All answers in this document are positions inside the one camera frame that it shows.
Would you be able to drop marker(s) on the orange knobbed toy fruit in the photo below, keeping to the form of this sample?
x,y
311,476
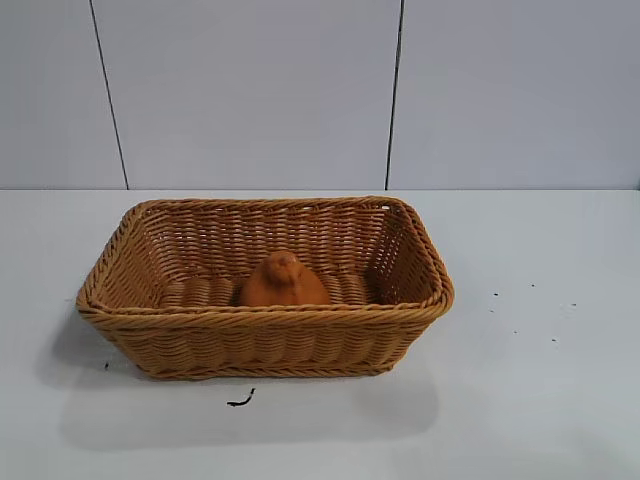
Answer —
x,y
285,285

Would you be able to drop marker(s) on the tan woven wicker basket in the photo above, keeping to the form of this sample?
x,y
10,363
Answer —
x,y
265,340

